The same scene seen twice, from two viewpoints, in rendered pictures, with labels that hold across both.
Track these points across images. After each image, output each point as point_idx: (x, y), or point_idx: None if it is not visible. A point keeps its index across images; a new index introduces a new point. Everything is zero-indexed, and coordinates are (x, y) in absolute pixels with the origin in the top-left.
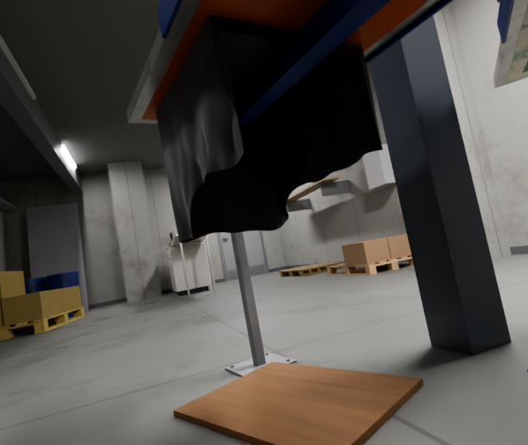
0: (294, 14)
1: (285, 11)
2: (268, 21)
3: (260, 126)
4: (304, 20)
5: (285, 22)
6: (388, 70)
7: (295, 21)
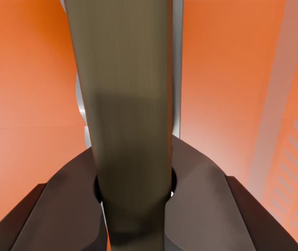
0: (5, 80)
1: None
2: (35, 14)
3: None
4: (32, 120)
5: (39, 72)
6: None
7: (35, 99)
